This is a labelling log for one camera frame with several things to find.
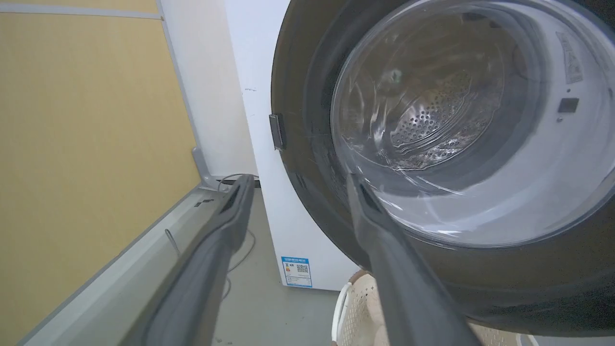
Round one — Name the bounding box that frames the blue energy label sticker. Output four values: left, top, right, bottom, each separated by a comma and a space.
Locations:
281, 257, 313, 288

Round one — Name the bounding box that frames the cream plastic laundry basket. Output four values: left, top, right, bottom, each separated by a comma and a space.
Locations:
331, 270, 539, 346

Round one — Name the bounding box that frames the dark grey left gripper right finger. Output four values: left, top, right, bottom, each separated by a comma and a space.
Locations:
346, 173, 482, 346

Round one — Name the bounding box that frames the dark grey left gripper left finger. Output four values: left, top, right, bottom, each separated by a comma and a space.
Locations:
121, 174, 255, 346

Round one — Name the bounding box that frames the thin grey cable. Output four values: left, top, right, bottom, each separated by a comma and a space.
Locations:
217, 173, 257, 299

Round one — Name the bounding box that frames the round washing machine door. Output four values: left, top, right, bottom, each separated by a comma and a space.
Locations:
271, 0, 615, 337

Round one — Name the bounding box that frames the grey partition frame rail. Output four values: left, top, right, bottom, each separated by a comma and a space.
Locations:
18, 147, 226, 346

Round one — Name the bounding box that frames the white washing machine body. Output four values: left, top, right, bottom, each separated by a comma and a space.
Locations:
224, 0, 361, 292

